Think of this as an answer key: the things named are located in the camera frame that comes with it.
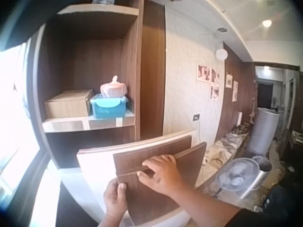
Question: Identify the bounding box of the bright window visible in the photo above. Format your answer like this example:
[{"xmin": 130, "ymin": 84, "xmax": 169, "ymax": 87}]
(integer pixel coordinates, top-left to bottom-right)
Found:
[{"xmin": 0, "ymin": 35, "xmax": 60, "ymax": 227}]

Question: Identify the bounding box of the brown cardboard box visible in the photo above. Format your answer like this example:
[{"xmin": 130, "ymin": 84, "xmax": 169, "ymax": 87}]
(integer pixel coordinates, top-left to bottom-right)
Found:
[{"xmin": 44, "ymin": 88, "xmax": 93, "ymax": 119}]

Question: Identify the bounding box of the white pedestal fan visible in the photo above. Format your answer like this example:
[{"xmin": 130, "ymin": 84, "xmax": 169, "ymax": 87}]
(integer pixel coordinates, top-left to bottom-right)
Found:
[{"xmin": 208, "ymin": 157, "xmax": 260, "ymax": 198}]

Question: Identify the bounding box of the plastic covered cluttered counter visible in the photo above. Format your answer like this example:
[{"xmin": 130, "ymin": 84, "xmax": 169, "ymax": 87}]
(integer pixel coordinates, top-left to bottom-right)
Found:
[{"xmin": 203, "ymin": 120, "xmax": 251, "ymax": 171}]

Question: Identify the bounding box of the white power cable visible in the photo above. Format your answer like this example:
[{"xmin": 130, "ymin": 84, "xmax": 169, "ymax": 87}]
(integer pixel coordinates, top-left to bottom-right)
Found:
[{"xmin": 196, "ymin": 120, "xmax": 205, "ymax": 145}]

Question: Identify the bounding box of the brown wooden shelf cabinet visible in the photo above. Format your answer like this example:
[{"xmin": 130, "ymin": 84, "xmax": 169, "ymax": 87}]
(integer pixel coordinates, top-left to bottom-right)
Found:
[{"xmin": 33, "ymin": 0, "xmax": 166, "ymax": 171}]

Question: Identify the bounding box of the grey rolled sheet cylinder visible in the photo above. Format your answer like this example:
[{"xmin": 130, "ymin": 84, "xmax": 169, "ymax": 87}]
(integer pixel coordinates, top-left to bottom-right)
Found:
[{"xmin": 247, "ymin": 107, "xmax": 281, "ymax": 158}]

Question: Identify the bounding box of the person's left hand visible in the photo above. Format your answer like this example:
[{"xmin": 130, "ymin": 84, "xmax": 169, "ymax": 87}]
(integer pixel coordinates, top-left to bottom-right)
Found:
[{"xmin": 103, "ymin": 178, "xmax": 130, "ymax": 224}]

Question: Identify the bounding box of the white globe lamp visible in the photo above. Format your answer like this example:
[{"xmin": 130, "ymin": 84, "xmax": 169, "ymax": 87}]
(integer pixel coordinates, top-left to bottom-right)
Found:
[{"xmin": 215, "ymin": 41, "xmax": 228, "ymax": 61}]

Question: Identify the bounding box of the silver metal bucket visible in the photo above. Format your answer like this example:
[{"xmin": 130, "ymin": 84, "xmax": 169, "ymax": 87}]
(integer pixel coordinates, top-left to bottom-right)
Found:
[{"xmin": 239, "ymin": 155, "xmax": 273, "ymax": 199}]

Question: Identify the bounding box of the blue plastic lidded container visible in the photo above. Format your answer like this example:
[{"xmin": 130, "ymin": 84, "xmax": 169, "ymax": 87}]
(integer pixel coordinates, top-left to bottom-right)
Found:
[{"xmin": 89, "ymin": 93, "xmax": 128, "ymax": 119}]

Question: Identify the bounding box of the person's right hand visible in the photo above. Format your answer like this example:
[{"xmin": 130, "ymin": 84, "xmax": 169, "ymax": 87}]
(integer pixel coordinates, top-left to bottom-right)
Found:
[{"xmin": 136, "ymin": 155, "xmax": 187, "ymax": 197}]

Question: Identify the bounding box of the large wall photo print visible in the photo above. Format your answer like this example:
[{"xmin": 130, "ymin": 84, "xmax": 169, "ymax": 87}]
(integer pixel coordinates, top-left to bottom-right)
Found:
[{"xmin": 196, "ymin": 63, "xmax": 212, "ymax": 83}]

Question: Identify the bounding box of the brown wood laminate panel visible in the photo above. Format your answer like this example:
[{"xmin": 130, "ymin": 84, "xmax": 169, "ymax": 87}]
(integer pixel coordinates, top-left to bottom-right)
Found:
[{"xmin": 113, "ymin": 141, "xmax": 208, "ymax": 227}]

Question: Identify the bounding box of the pink bundle in plastic bag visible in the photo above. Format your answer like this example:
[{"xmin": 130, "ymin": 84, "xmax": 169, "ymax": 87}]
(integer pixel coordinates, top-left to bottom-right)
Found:
[{"xmin": 99, "ymin": 75, "xmax": 128, "ymax": 98}]

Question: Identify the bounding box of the large white backed board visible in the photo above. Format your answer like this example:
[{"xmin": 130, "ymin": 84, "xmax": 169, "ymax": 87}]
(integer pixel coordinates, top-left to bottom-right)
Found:
[{"xmin": 76, "ymin": 135, "xmax": 193, "ymax": 227}]

